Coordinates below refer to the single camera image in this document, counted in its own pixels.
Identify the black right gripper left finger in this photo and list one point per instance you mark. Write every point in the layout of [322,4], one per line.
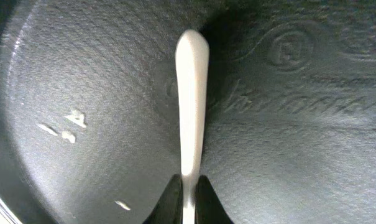
[169,207]

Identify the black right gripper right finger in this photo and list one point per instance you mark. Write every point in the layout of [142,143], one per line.
[209,209]

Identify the white plastic fork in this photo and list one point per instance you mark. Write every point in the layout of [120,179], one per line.
[191,64]

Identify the round black tray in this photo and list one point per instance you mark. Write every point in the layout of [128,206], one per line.
[89,121]

